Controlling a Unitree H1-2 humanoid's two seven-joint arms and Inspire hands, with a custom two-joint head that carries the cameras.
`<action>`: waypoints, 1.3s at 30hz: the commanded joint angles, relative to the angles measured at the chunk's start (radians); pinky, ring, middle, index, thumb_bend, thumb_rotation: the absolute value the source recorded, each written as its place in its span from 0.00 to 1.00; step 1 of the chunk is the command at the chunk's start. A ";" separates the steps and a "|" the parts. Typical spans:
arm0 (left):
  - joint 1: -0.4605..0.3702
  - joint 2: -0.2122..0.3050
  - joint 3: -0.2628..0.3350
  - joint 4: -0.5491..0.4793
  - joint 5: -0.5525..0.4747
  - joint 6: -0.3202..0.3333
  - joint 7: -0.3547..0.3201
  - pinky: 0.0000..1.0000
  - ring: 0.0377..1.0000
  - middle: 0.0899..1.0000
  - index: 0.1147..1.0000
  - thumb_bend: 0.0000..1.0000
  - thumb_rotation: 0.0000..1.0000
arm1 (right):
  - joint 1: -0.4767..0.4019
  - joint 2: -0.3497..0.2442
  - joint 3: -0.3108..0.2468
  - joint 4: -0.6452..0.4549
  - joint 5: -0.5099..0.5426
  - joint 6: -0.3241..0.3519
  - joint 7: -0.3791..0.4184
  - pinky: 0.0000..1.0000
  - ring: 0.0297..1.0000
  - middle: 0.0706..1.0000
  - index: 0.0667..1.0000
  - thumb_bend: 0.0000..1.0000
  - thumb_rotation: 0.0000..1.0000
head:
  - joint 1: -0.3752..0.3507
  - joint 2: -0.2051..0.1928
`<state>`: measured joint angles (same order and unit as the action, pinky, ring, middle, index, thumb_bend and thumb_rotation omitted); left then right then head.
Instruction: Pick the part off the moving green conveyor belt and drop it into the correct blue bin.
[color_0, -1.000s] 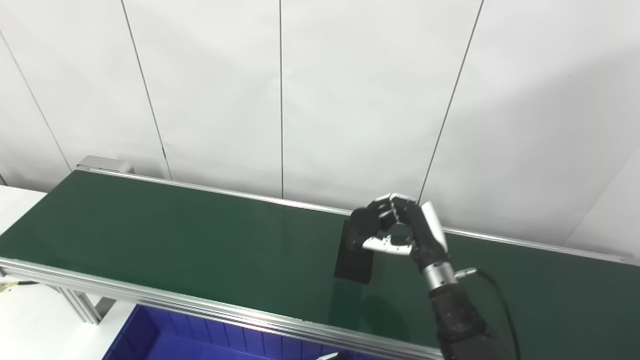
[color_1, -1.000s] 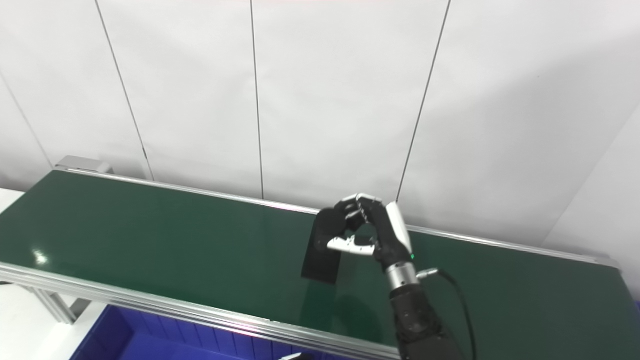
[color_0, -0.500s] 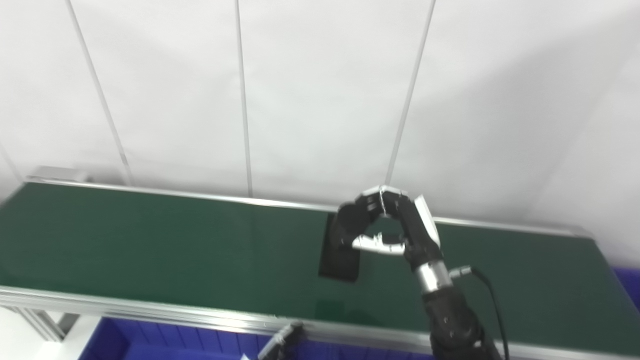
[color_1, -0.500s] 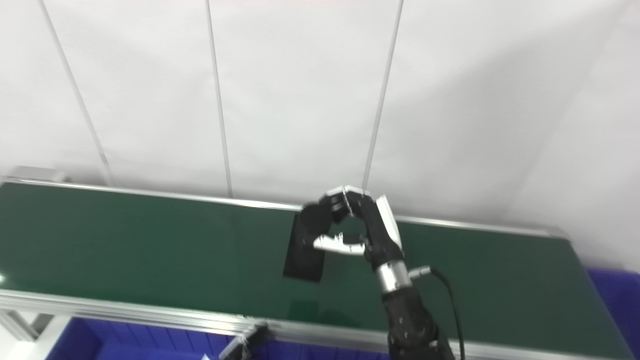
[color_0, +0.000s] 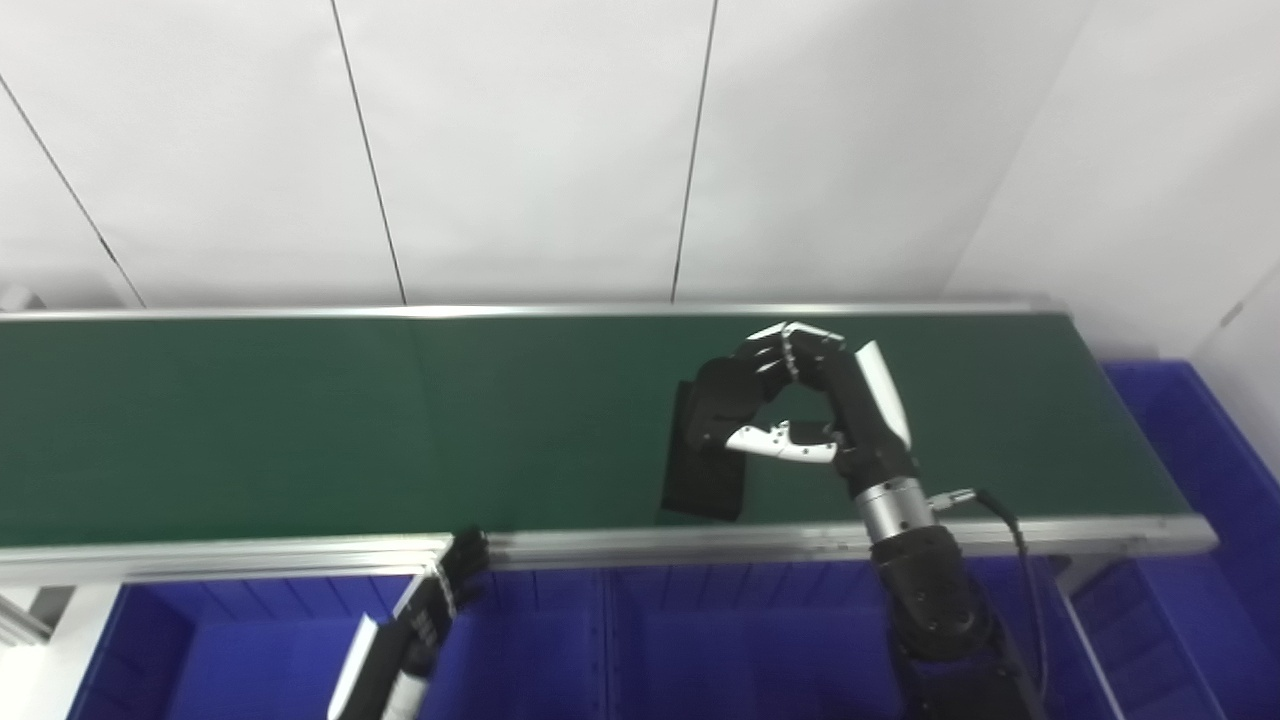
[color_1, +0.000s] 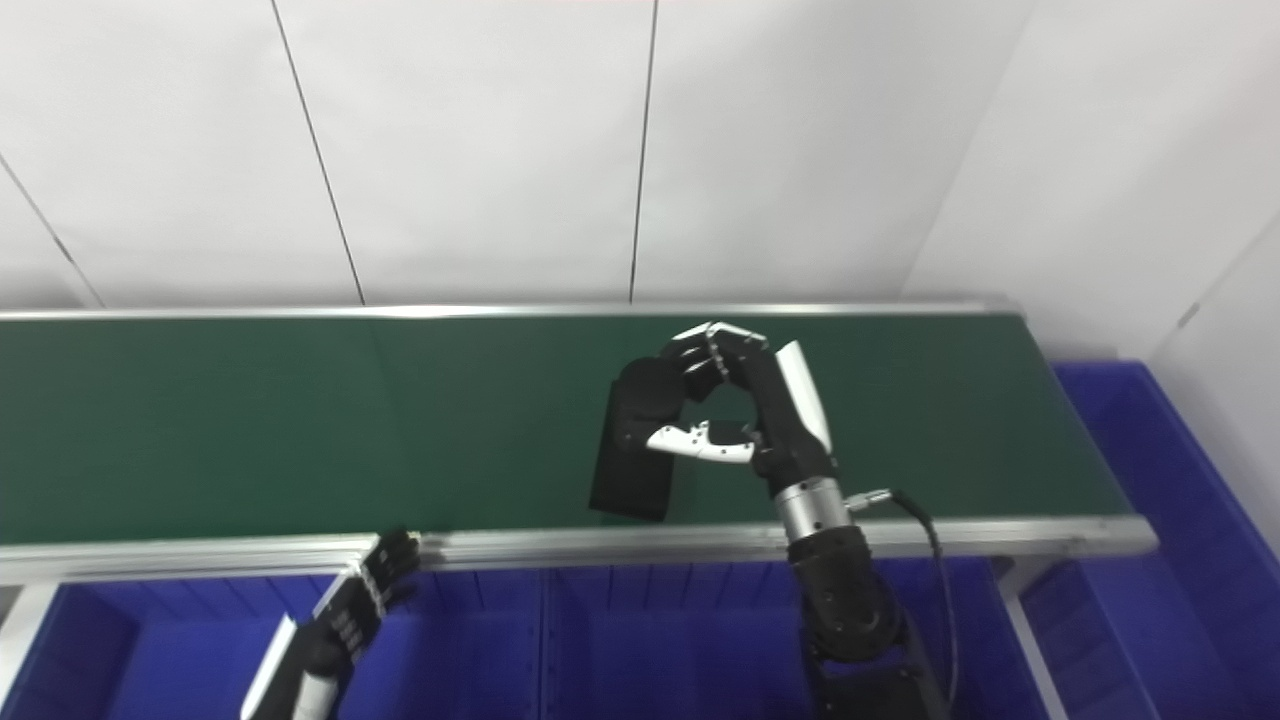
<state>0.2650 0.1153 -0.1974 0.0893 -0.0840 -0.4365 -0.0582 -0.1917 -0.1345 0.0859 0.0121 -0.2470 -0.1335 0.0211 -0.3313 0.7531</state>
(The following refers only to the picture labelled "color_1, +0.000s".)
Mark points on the green conveyor belt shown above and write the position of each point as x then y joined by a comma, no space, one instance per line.
600,545
200,430

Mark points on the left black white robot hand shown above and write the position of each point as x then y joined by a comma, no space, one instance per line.
345,620

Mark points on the aluminium conveyor leg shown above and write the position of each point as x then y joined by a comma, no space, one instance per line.
1030,630
25,630

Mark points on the blue plastic bin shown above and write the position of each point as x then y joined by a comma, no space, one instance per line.
680,650
170,650
1170,580

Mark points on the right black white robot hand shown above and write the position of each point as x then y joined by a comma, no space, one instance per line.
785,420

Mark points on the black cylinder block part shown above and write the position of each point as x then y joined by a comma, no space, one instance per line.
635,460

